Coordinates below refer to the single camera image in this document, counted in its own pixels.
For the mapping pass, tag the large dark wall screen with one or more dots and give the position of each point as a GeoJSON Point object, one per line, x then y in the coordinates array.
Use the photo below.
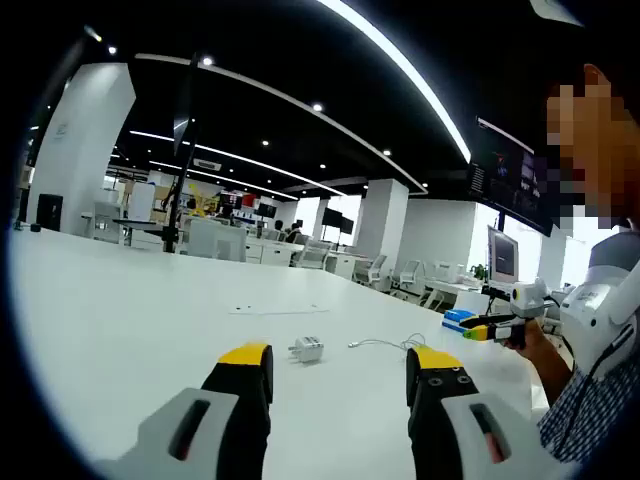
{"type": "Point", "coordinates": [510, 185]}

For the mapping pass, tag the desktop computer monitor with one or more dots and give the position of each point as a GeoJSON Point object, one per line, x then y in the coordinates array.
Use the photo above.
{"type": "Point", "coordinates": [502, 255]}

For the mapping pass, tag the black pole stand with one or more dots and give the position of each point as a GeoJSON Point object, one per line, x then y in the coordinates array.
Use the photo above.
{"type": "Point", "coordinates": [181, 150]}

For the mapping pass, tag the white desk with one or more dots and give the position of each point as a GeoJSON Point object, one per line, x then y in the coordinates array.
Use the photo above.
{"type": "Point", "coordinates": [150, 300]}

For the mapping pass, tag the person's right hand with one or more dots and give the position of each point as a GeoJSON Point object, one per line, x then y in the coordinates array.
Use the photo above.
{"type": "Point", "coordinates": [535, 337]}

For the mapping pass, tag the black screen on stand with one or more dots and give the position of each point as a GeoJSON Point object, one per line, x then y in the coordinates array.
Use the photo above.
{"type": "Point", "coordinates": [334, 219]}

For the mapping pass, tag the yellow structure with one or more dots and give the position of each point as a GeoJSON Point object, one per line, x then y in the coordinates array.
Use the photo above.
{"type": "Point", "coordinates": [200, 200]}

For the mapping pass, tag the row of white office chairs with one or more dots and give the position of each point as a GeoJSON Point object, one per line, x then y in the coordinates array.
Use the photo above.
{"type": "Point", "coordinates": [372, 267]}

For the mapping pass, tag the potted plant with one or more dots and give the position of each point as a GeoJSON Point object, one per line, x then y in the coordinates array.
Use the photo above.
{"type": "Point", "coordinates": [479, 271]}

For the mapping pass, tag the person's head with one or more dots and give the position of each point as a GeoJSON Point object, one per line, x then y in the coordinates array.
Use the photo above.
{"type": "Point", "coordinates": [596, 75]}

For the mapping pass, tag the blue box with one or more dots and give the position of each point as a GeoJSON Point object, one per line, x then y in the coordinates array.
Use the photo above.
{"type": "Point", "coordinates": [456, 316]}

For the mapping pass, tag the white charger adapter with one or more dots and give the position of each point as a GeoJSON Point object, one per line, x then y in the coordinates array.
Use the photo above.
{"type": "Point", "coordinates": [307, 350]}

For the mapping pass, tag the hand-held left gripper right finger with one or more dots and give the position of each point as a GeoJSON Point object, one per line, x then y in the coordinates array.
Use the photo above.
{"type": "Point", "coordinates": [450, 425]}

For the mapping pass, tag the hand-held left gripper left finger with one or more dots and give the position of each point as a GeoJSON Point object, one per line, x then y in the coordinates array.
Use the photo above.
{"type": "Point", "coordinates": [215, 425]}

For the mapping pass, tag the long ceiling strip light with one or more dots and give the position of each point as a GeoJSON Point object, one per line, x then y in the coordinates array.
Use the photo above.
{"type": "Point", "coordinates": [410, 70]}

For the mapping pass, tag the grey desk partition panel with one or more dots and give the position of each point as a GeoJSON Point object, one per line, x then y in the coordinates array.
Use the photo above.
{"type": "Point", "coordinates": [215, 240]}

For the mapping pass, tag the black square box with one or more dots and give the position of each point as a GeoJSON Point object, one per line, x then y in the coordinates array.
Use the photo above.
{"type": "Point", "coordinates": [50, 212]}

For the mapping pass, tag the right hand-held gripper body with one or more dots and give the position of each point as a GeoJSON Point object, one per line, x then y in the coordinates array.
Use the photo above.
{"type": "Point", "coordinates": [530, 297]}

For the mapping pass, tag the red black display shelf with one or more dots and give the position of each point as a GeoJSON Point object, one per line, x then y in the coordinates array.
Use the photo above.
{"type": "Point", "coordinates": [240, 200]}

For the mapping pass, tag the white chest-worn device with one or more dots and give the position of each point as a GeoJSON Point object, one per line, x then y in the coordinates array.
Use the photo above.
{"type": "Point", "coordinates": [595, 315]}

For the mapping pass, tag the white cabinet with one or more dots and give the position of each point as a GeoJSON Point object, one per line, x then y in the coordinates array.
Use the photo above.
{"type": "Point", "coordinates": [141, 202]}

